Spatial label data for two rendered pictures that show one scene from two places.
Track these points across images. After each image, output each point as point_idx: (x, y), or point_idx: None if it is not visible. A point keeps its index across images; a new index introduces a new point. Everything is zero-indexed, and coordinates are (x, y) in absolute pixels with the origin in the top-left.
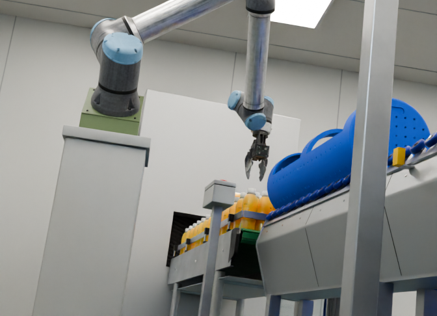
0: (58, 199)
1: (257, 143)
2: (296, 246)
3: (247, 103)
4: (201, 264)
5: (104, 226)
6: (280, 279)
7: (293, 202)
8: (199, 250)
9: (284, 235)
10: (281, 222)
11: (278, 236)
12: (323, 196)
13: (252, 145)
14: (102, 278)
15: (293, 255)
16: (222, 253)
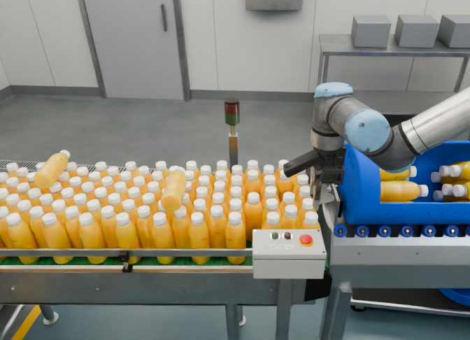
0: None
1: (336, 164)
2: (460, 271)
3: (429, 149)
4: (139, 293)
5: None
6: (379, 282)
7: (436, 231)
8: (106, 278)
9: (436, 266)
10: (408, 248)
11: (413, 264)
12: None
13: (333, 171)
14: None
15: (441, 274)
16: (264, 292)
